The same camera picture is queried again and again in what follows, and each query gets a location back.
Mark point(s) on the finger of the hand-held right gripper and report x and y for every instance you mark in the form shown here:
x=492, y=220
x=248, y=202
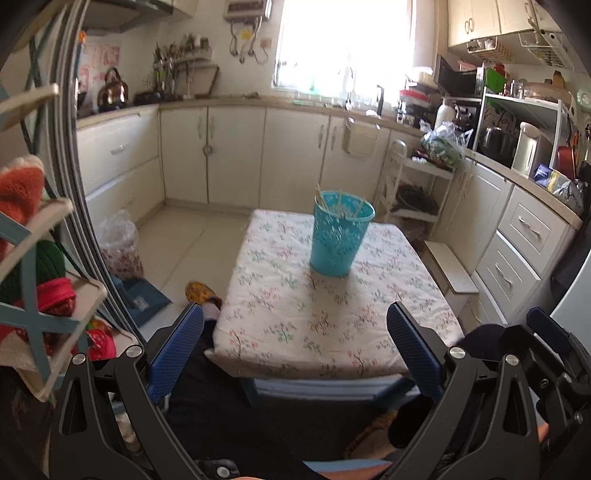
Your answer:
x=548, y=330

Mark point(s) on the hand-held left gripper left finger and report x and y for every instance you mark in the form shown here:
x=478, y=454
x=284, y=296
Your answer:
x=178, y=344

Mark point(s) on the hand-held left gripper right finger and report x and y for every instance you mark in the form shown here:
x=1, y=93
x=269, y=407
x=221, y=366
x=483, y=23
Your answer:
x=415, y=350

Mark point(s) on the teal perforated plastic basket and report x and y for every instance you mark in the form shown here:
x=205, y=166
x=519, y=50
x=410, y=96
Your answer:
x=337, y=244

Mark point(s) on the bundle of wooden chopsticks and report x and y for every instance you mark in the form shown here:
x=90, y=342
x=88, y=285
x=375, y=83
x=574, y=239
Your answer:
x=338, y=203

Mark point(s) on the yellow patterned slipper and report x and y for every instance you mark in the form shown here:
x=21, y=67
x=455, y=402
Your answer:
x=201, y=293
x=369, y=438

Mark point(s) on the blue dustpan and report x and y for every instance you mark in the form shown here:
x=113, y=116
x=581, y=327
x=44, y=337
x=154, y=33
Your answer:
x=145, y=297

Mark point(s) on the red floral cloth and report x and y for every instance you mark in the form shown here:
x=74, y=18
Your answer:
x=99, y=341

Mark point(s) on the white step stool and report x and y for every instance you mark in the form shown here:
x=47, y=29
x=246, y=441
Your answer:
x=450, y=267

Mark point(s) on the cream panelled drawer cabinet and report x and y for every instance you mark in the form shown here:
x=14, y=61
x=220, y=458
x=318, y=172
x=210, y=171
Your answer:
x=512, y=244

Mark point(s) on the blue low table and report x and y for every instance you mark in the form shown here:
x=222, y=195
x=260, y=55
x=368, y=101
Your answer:
x=323, y=390

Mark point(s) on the floral bin with plastic bag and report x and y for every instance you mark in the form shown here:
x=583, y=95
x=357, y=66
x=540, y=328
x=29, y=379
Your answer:
x=117, y=251

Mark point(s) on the floral tablecloth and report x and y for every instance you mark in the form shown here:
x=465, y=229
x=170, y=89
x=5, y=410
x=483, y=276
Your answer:
x=286, y=314

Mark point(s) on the red satin pouch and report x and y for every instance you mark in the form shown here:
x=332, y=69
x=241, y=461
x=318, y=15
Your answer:
x=57, y=297

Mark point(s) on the crumpled plastic bags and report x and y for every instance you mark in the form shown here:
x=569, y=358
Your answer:
x=568, y=194

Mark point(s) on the black frying pan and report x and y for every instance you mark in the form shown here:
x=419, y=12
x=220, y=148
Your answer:
x=418, y=201

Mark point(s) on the green knitted cloth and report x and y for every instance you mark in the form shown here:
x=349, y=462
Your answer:
x=48, y=263

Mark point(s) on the blue packet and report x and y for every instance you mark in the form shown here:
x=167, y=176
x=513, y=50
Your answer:
x=545, y=175

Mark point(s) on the white and blue shelf rack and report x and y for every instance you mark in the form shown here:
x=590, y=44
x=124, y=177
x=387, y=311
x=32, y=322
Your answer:
x=30, y=295

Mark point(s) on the red pot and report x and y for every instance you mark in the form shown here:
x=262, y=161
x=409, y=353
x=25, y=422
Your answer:
x=567, y=161

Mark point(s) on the white electric water boiler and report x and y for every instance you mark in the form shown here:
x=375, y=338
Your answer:
x=527, y=150

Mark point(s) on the white kitchen trolley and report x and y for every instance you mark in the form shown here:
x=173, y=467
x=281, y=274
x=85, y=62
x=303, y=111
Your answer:
x=427, y=168

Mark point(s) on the bag of green vegetables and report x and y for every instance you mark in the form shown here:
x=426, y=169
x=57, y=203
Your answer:
x=445, y=145

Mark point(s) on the cream door cabinet row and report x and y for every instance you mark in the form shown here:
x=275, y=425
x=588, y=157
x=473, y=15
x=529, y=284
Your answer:
x=286, y=157

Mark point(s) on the white door-hung bin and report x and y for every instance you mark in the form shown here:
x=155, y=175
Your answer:
x=360, y=138

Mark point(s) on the orange fleece cloth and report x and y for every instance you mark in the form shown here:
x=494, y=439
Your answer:
x=21, y=189

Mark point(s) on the white appliance shelf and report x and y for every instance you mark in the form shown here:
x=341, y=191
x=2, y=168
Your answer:
x=526, y=104

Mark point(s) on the stacked containers with red lid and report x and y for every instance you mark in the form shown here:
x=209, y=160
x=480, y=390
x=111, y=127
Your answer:
x=415, y=108

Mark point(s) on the glass jar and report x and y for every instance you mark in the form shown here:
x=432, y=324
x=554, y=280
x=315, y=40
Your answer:
x=517, y=87

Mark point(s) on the black lidded pan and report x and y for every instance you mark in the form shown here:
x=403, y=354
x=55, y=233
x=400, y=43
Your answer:
x=147, y=98

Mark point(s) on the green plastic board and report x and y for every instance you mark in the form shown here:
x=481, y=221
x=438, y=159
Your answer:
x=496, y=82

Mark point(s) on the black sink faucet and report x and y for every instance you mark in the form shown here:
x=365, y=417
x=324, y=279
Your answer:
x=381, y=99

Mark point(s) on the steel kettle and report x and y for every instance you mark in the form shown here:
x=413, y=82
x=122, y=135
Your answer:
x=113, y=92

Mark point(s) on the black wok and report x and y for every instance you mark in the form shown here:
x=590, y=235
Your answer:
x=81, y=100

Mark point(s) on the black microwave oven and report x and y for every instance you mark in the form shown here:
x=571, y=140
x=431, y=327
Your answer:
x=457, y=78

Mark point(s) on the white lidded jug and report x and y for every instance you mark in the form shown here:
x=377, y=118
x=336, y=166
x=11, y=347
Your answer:
x=424, y=76

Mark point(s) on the kitchen window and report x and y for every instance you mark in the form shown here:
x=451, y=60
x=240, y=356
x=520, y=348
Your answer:
x=341, y=41

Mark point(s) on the cream upper cabinets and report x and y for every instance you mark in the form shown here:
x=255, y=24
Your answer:
x=485, y=18

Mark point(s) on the range hood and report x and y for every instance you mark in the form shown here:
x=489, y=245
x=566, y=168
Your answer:
x=124, y=11

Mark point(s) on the grey sliding door frame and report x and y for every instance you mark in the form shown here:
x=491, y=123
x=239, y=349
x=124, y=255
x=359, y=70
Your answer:
x=83, y=217

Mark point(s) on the wall utensil rack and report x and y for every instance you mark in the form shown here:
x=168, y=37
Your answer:
x=182, y=64

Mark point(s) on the pink wall stickers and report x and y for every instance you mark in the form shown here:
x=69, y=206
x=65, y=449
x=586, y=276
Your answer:
x=104, y=60

